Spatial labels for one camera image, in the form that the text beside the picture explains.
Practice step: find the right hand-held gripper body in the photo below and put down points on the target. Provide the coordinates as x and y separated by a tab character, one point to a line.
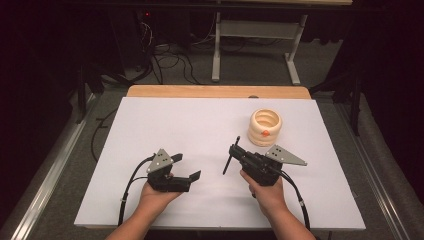
260	166

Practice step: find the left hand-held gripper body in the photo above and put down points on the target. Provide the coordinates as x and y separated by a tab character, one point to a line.
161	181

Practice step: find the black pen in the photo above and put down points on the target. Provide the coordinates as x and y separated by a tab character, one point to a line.
228	165

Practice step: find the cream ribbed pen holder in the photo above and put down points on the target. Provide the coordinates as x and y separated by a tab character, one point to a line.
265	137

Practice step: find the person's left hand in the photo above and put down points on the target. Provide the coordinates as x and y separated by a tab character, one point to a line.
156	198

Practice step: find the person's right hand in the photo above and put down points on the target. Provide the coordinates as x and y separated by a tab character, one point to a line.
268	196

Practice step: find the white table board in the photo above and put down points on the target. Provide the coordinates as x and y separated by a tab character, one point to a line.
200	116

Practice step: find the wooden table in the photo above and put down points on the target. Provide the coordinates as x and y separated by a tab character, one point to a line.
216	91

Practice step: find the black metal stand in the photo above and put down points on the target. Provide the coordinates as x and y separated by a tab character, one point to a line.
81	96
356	100

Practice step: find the black computer tower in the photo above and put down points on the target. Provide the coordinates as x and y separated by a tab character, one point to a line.
143	36

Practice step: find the white metal desk frame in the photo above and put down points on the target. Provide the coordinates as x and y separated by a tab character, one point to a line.
216	50

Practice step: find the silver floor rail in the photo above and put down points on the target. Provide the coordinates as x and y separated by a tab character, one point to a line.
373	166
50	176

